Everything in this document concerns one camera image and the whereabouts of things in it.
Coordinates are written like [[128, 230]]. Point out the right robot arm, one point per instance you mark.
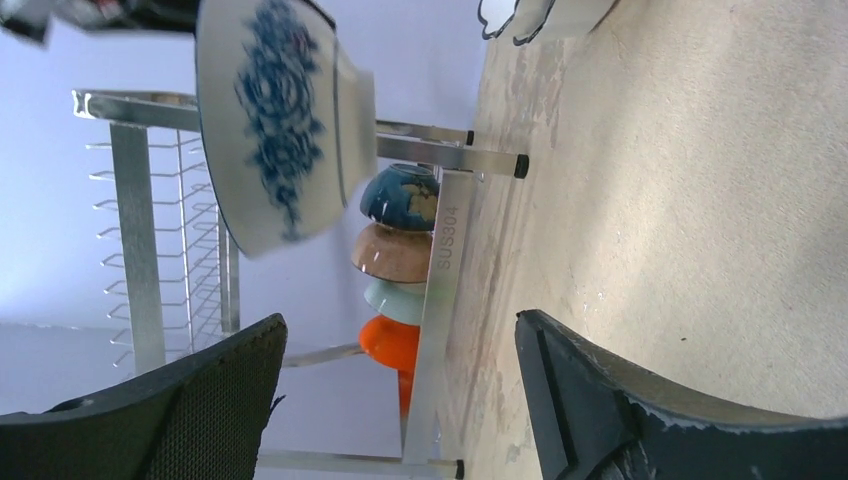
[[31, 19]]

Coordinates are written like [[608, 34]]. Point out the rear red-orange bowl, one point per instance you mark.
[[395, 345]]

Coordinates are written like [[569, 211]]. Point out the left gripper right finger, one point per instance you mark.
[[597, 415]]

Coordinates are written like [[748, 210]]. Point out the metal two-tier dish rack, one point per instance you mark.
[[131, 114]]

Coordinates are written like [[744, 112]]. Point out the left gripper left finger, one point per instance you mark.
[[199, 417]]

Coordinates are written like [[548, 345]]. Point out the teal blue bowl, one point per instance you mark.
[[402, 196]]

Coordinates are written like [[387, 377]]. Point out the pale green bowl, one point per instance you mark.
[[401, 302]]

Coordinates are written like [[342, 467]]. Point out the white fluted bowl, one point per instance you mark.
[[494, 16], [566, 19]]

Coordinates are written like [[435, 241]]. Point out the brown speckled bowl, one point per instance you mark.
[[391, 254]]

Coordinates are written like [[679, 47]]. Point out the white blue floral bowl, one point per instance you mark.
[[288, 121]]

